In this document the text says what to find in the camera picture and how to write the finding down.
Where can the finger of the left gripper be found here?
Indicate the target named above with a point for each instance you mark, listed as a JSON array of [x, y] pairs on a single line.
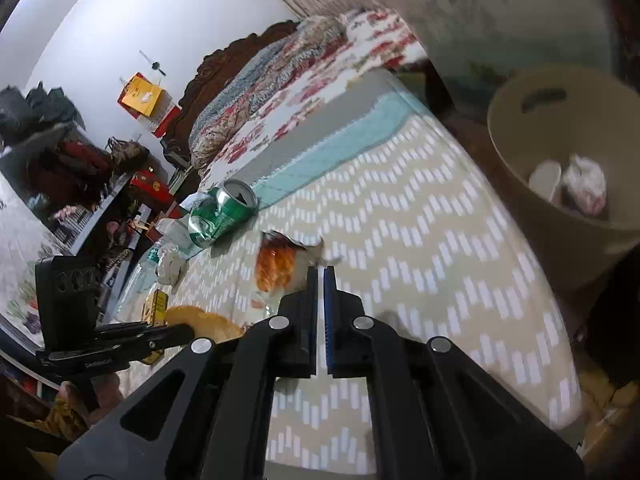
[[160, 339]]

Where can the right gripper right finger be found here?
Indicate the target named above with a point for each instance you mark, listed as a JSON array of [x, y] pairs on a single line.
[[435, 413]]

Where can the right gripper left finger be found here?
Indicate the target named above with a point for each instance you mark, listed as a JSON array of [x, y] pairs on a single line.
[[206, 413]]

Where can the yellow cardboard box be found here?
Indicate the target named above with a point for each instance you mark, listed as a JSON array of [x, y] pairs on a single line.
[[154, 313]]

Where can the clear plastic bottle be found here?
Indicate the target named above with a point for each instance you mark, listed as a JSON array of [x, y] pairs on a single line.
[[163, 264]]

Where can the orange round snack piece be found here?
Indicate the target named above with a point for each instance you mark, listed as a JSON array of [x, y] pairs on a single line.
[[204, 324]]

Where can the crushed green can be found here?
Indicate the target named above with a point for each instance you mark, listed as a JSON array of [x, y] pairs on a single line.
[[223, 210]]

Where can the orange snack bag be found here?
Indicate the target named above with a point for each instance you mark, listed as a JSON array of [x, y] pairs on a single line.
[[282, 263]]

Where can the white red wrapper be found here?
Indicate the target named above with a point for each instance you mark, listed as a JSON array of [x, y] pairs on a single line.
[[584, 184]]

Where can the beige round trash bin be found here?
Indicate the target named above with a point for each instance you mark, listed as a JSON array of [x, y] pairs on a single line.
[[569, 137]]

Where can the person's left hand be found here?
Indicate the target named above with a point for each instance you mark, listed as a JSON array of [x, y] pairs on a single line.
[[100, 392]]

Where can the cluttered dark shelf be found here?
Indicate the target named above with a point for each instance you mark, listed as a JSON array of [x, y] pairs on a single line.
[[48, 170]]

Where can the beige zigzag patterned blanket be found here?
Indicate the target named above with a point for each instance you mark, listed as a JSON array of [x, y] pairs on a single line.
[[485, 291]]

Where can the dark wooden headboard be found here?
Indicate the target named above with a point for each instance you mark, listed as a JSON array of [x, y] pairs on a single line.
[[215, 72]]

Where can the folded patchwork quilt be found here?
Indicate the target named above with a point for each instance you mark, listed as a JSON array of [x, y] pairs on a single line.
[[270, 70]]

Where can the floral bed sheet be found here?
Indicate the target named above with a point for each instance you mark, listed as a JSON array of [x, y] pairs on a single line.
[[373, 39]]

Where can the clear storage bin blue lid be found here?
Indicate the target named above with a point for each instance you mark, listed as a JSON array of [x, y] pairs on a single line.
[[476, 45]]

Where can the yellow wall calendar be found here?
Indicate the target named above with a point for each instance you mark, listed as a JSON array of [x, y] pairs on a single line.
[[139, 96]]

